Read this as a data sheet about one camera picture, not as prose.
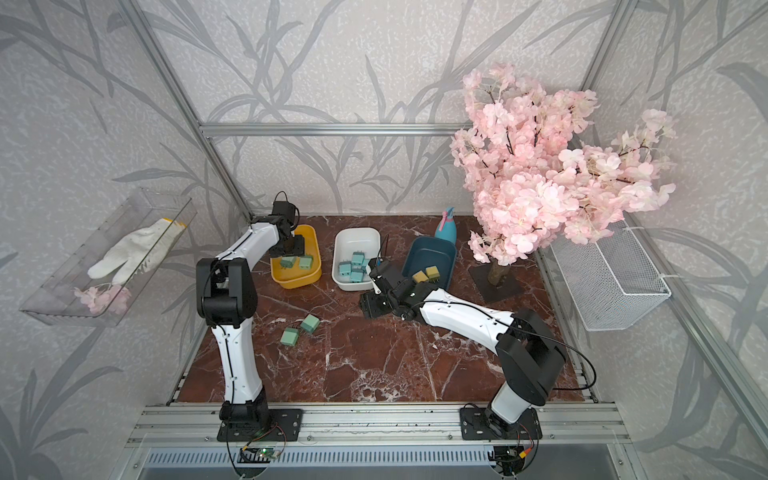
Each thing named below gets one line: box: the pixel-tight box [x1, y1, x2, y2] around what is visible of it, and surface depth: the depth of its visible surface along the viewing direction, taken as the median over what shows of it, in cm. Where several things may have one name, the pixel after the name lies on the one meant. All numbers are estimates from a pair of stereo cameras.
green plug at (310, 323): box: [300, 314, 320, 333], surface depth 91 cm
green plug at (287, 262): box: [280, 256, 296, 270], surface depth 106 cm
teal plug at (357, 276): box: [350, 270, 366, 283], surface depth 103 cm
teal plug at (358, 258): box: [352, 250, 365, 268], surface depth 107 cm
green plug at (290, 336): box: [280, 327, 299, 346], surface depth 88 cm
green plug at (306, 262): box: [300, 256, 313, 270], surface depth 105 cm
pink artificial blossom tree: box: [450, 63, 677, 303], surface depth 58 cm
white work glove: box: [87, 218, 187, 285], surface depth 68 cm
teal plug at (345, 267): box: [338, 260, 352, 276], surface depth 104 cm
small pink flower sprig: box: [73, 283, 132, 315], surface depth 60 cm
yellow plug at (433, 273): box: [425, 265, 440, 283], surface depth 102 cm
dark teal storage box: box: [402, 236, 457, 289], surface depth 108 cm
